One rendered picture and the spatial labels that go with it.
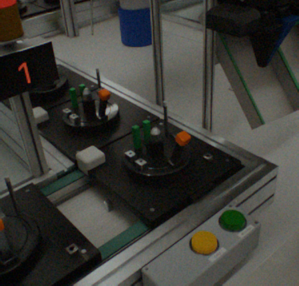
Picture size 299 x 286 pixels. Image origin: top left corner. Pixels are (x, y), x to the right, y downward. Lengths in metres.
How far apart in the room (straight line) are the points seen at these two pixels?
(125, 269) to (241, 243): 0.19
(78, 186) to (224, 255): 0.35
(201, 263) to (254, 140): 0.51
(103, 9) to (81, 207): 1.40
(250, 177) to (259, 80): 0.25
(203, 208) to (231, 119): 0.48
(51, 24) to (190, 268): 1.50
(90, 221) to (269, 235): 0.35
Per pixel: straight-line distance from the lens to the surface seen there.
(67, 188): 0.83
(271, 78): 0.95
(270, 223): 0.85
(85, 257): 0.65
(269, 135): 1.10
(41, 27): 1.91
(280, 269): 0.78
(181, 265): 0.64
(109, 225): 0.77
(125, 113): 0.99
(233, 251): 0.68
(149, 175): 0.75
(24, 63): 0.68
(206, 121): 0.95
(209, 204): 0.74
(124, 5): 1.66
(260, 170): 0.81
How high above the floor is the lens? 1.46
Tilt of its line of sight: 34 degrees down
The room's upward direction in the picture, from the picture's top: 4 degrees counter-clockwise
